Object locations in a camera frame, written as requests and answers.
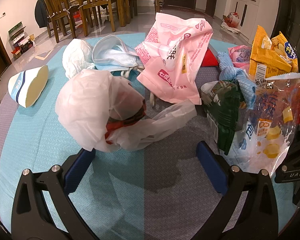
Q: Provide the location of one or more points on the white plastic bag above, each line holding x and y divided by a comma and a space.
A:
105, 113

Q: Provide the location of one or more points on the white tissue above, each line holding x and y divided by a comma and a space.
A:
76, 57

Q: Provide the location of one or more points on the blue face mask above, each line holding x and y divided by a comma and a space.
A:
112, 54

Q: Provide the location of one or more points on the teal and grey floor mat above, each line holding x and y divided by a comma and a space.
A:
159, 192

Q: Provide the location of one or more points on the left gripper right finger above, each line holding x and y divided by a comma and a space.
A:
248, 207

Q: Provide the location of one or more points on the stack of boxes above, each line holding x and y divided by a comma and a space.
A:
19, 40

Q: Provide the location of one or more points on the orange snack bag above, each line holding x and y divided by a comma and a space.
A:
271, 56

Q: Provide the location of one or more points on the dark jacket on chair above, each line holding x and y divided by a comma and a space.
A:
40, 14

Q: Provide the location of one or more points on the pink plastic package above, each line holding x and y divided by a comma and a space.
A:
172, 54

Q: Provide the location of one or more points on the pink floral wrapper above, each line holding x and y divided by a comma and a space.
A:
240, 56

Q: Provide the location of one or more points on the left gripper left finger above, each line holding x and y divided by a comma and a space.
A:
31, 218

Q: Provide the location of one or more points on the green snack bag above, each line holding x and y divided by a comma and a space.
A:
221, 101

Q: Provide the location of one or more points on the crushed paper cup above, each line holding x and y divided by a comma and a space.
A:
26, 86

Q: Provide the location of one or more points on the blue quilted cloth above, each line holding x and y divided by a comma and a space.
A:
231, 73

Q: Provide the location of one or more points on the red and white bag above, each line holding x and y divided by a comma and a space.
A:
230, 22

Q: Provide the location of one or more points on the clear printed snack bag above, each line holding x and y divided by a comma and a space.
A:
268, 128

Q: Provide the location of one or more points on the white cabinet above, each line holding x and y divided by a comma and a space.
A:
253, 13

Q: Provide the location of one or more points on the red paper envelope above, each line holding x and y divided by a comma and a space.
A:
209, 59

